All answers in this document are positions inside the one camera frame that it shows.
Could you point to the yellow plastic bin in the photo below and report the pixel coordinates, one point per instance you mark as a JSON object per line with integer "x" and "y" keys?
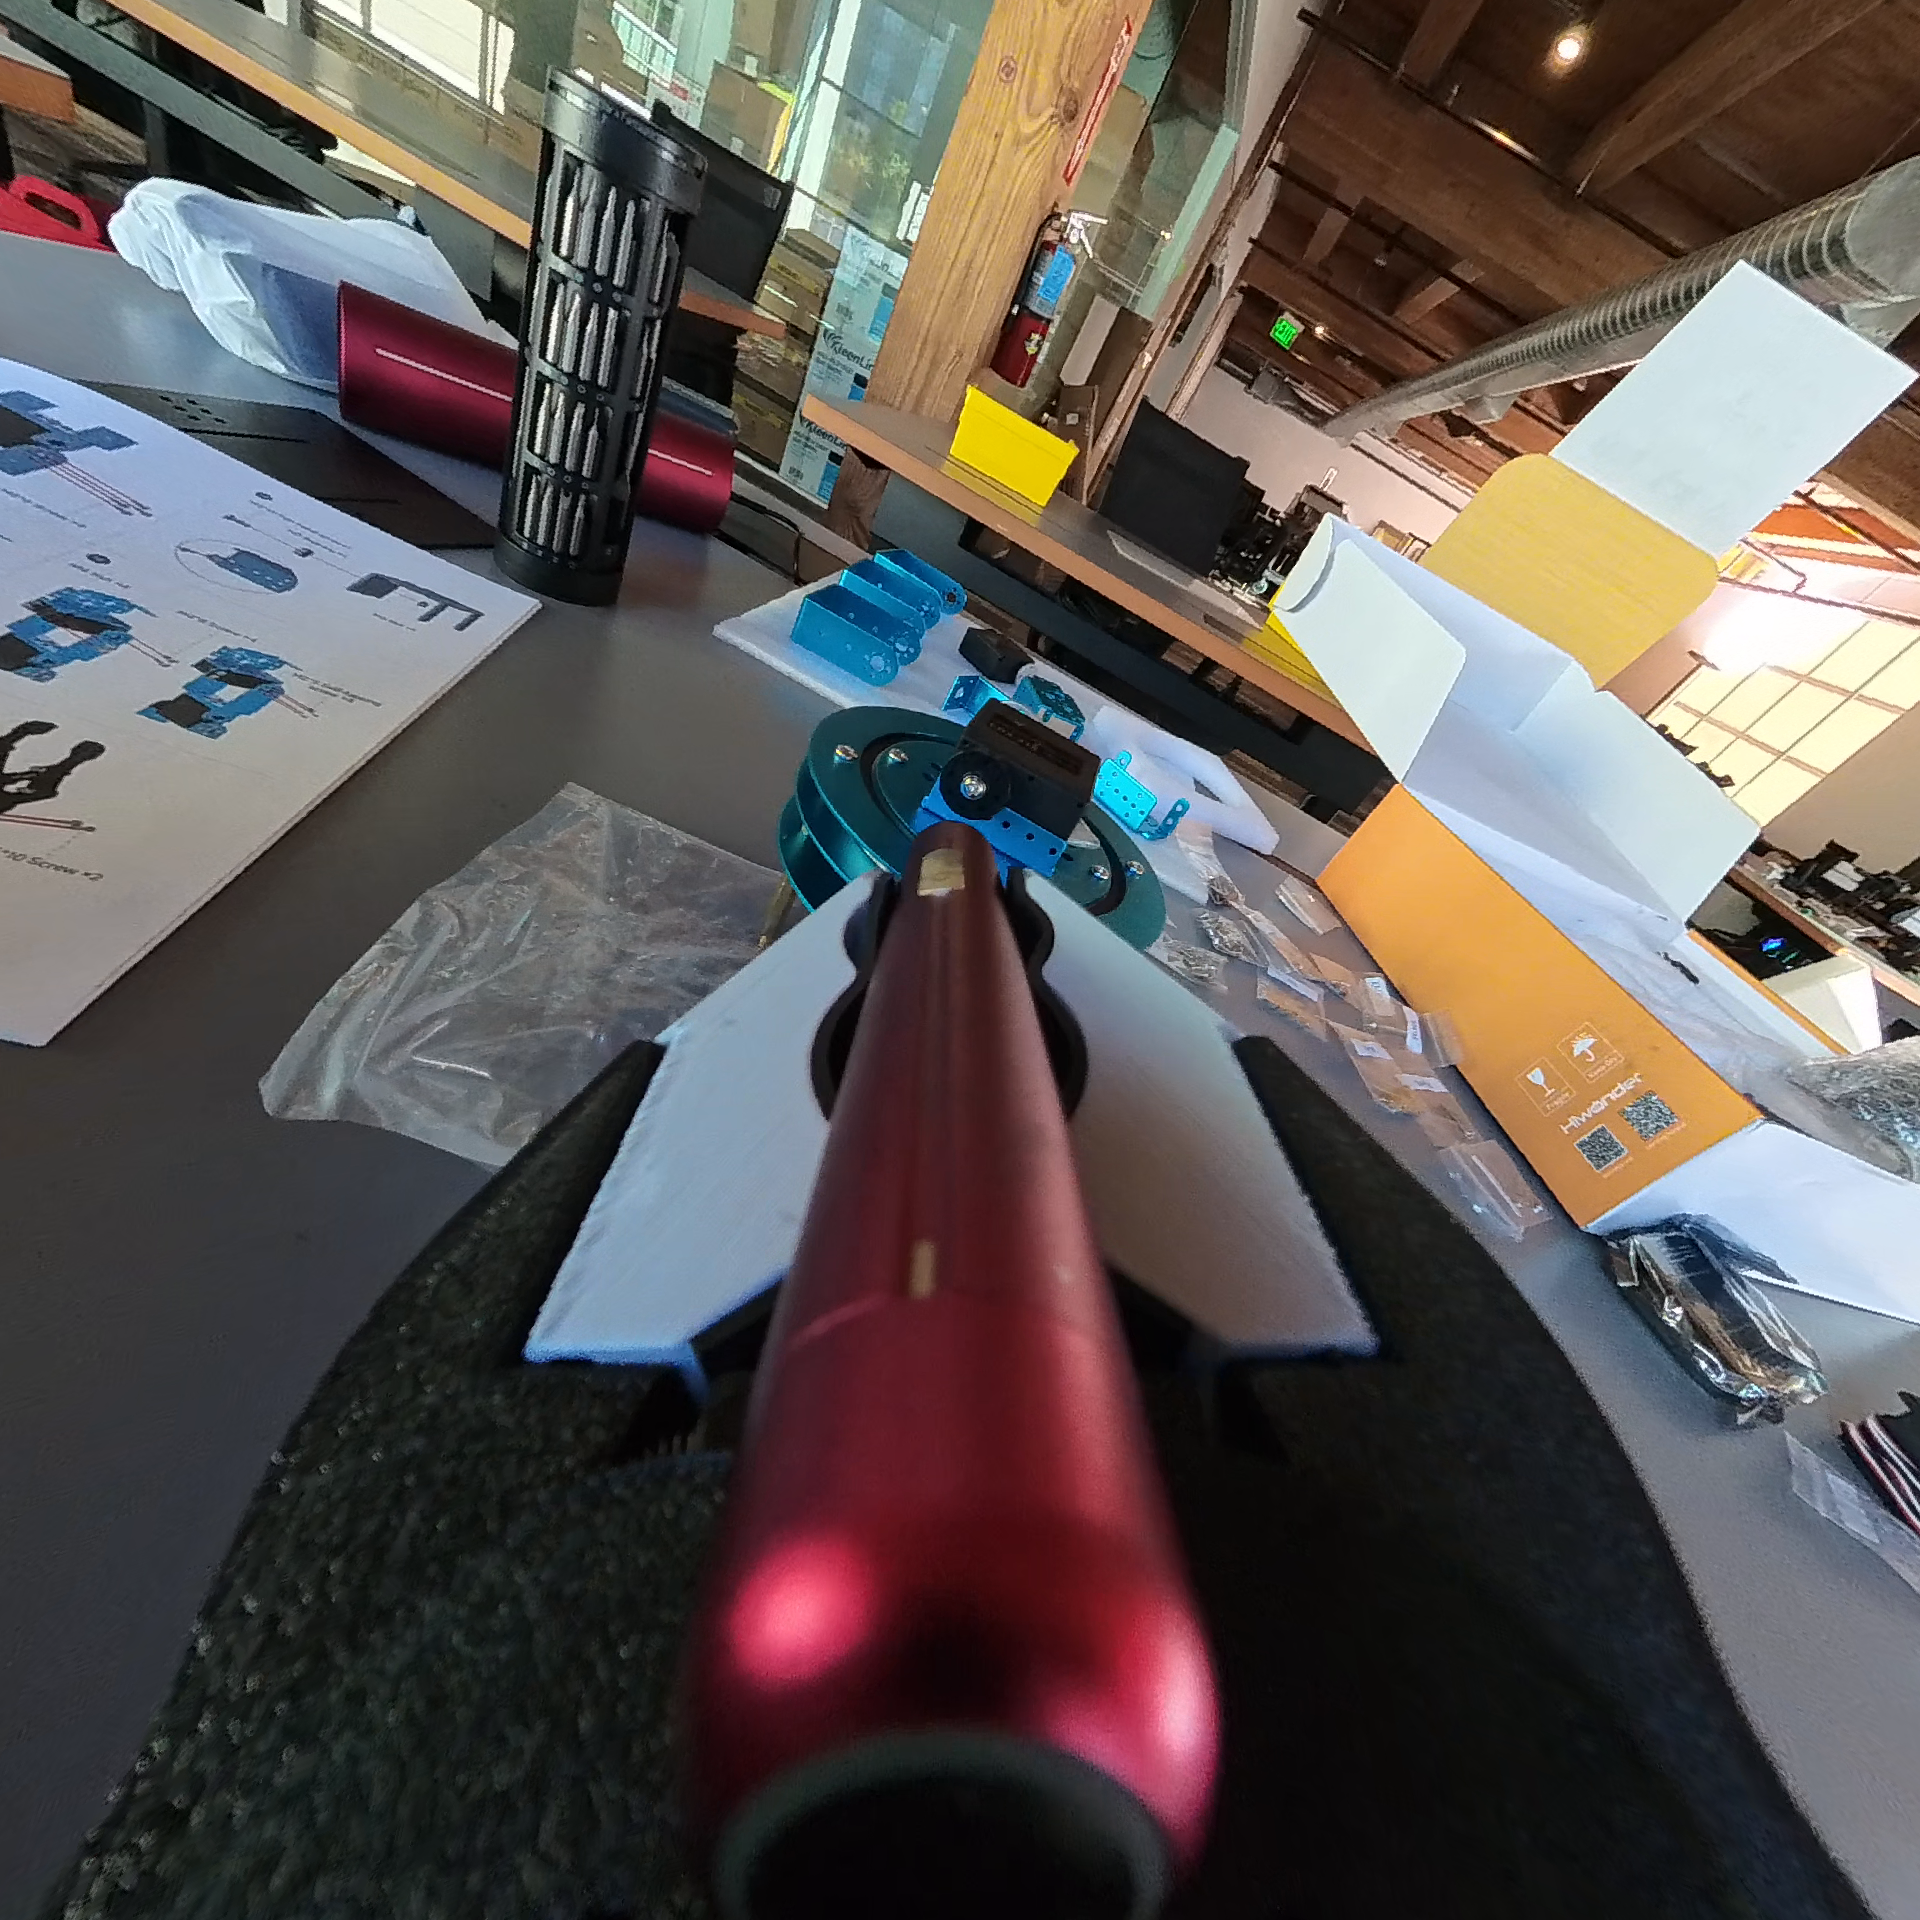
{"x": 1013, "y": 450}

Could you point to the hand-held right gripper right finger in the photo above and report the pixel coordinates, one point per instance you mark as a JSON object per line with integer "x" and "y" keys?
{"x": 1215, "y": 1185}

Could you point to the silver plastic bag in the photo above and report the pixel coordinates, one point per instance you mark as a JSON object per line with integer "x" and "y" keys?
{"x": 1868, "y": 1101}

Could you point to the grey desk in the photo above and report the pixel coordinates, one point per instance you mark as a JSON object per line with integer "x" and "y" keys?
{"x": 225, "y": 1201}

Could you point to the red cylindrical case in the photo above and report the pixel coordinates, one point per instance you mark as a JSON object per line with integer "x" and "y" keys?
{"x": 421, "y": 376}

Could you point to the red fire extinguisher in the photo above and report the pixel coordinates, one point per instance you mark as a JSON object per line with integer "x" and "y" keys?
{"x": 1028, "y": 322}

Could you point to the orange white cardboard box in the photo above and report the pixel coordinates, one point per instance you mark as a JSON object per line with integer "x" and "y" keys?
{"x": 1501, "y": 991}

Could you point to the large clear plastic bag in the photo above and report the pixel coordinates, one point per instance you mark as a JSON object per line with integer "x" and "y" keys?
{"x": 524, "y": 960}

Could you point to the printed instruction manual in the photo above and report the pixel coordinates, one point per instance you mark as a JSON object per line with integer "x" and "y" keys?
{"x": 225, "y": 675}

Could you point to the black bit holder cylinder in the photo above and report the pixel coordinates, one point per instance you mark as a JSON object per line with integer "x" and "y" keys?
{"x": 592, "y": 346}

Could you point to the pile of small screw bags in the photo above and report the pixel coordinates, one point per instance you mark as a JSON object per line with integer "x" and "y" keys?
{"x": 1410, "y": 1080}

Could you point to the flat white foam sheet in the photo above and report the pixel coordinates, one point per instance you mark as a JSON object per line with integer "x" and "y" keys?
{"x": 781, "y": 639}

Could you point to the wooden post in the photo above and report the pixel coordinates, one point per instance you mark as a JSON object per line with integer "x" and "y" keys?
{"x": 991, "y": 180}

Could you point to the red plastic object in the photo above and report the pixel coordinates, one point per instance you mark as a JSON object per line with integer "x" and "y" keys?
{"x": 54, "y": 213}

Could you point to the shiny bag of dark parts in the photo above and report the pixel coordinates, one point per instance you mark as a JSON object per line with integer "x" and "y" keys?
{"x": 1710, "y": 1320}

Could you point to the small clear plastic bag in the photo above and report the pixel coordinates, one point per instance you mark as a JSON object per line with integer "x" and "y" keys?
{"x": 1845, "y": 1516}

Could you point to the black servo motor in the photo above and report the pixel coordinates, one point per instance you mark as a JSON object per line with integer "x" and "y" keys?
{"x": 993, "y": 651}

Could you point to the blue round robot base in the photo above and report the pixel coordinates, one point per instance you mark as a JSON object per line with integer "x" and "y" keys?
{"x": 840, "y": 780}

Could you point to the printed cardboard box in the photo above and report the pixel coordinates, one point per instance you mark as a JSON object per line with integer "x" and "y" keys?
{"x": 840, "y": 346}

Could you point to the set of blue metal brackets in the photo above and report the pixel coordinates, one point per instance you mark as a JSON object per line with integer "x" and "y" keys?
{"x": 856, "y": 616}

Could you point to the red electric screwdriver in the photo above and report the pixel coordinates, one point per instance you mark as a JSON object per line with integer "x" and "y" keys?
{"x": 944, "y": 1349}

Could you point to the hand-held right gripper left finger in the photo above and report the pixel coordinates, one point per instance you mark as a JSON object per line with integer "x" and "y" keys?
{"x": 676, "y": 1185}

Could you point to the office desk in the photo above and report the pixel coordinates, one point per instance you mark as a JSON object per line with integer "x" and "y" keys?
{"x": 1079, "y": 540}

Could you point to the silver ventilation duct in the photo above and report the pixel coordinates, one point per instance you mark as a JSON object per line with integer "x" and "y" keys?
{"x": 1650, "y": 300}

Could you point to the black monitor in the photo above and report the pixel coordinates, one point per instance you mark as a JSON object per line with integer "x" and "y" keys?
{"x": 1178, "y": 487}

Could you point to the white plastic bag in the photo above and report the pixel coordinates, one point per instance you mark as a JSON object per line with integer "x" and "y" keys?
{"x": 271, "y": 269}

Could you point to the black metal plate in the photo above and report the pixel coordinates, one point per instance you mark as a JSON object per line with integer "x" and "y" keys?
{"x": 300, "y": 450}

